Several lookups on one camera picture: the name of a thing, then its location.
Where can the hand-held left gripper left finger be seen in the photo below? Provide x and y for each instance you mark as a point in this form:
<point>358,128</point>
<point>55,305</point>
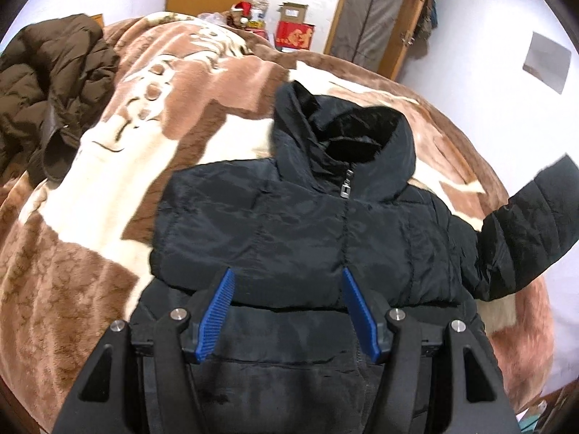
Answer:
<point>212,316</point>

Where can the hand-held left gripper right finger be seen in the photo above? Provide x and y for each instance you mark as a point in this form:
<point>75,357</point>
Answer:
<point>362,316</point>

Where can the black puffer jacket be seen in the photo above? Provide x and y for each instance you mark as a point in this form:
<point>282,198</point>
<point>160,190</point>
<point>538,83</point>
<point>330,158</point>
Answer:
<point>280,217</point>

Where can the hanging dark clothes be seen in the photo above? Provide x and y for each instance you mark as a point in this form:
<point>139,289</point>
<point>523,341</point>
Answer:
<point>425,27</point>

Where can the brown and cream printed blanket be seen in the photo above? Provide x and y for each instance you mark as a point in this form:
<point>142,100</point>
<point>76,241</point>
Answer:
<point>113,199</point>

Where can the brown puffer jacket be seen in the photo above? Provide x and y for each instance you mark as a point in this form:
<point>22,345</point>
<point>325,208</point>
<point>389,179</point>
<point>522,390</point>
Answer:
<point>54,77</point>

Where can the red gift box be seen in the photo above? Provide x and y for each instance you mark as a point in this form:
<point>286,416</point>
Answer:
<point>295,36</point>

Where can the wooden wardrobe with grey cover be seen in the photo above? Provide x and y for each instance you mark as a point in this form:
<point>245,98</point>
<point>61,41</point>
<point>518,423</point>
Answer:
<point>375,13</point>

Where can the red santa hat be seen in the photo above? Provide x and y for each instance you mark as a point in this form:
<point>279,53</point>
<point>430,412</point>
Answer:
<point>241,7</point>

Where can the cardboard box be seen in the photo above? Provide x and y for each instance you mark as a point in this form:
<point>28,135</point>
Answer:
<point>293,11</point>

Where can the grey paper sheet on wall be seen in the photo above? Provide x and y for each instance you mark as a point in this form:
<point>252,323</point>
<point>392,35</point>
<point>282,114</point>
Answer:
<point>546,61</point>

